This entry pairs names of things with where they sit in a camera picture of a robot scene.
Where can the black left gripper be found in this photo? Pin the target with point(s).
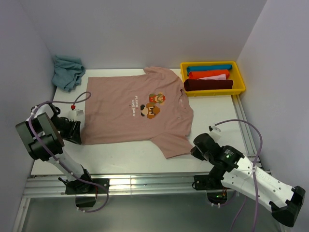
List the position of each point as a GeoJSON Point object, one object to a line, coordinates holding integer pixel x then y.
{"type": "Point", "coordinates": [73, 135]}

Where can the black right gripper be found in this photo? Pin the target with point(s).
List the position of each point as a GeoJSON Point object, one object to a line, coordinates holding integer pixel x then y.
{"type": "Point", "coordinates": [194, 152]}

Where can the pink printed t-shirt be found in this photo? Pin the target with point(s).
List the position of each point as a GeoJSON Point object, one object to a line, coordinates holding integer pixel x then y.
{"type": "Point", "coordinates": [152, 106]}

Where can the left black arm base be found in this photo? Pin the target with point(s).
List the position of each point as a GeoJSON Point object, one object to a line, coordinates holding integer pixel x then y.
{"type": "Point", "coordinates": [87, 194]}

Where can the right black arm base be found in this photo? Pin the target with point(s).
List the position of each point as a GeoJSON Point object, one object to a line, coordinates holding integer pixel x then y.
{"type": "Point", "coordinates": [216, 193]}

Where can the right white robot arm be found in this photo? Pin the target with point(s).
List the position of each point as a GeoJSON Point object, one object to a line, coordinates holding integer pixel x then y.
{"type": "Point", "coordinates": [233, 170]}

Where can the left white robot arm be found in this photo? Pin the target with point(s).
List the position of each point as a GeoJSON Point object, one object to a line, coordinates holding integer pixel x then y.
{"type": "Point", "coordinates": [43, 135]}

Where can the crumpled teal t-shirt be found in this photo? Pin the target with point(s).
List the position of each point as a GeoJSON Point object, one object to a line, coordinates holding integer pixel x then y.
{"type": "Point", "coordinates": [68, 72]}

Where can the rolled maroon t-shirt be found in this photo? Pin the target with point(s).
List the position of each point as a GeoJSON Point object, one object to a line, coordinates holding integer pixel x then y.
{"type": "Point", "coordinates": [197, 85]}

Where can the rolled orange t-shirt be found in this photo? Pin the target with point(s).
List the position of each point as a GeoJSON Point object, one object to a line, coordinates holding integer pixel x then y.
{"type": "Point", "coordinates": [210, 75]}

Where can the rolled blue t-shirt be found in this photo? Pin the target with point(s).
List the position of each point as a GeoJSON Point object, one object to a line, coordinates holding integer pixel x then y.
{"type": "Point", "coordinates": [208, 68]}

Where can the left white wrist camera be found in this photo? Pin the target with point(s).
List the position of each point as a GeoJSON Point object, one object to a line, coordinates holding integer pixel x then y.
{"type": "Point", "coordinates": [74, 114]}

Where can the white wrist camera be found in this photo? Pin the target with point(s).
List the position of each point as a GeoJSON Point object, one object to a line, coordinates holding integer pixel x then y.
{"type": "Point", "coordinates": [214, 128]}
{"type": "Point", "coordinates": [74, 114]}

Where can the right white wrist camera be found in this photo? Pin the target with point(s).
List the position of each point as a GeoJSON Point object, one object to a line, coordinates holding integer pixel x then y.
{"type": "Point", "coordinates": [214, 128]}

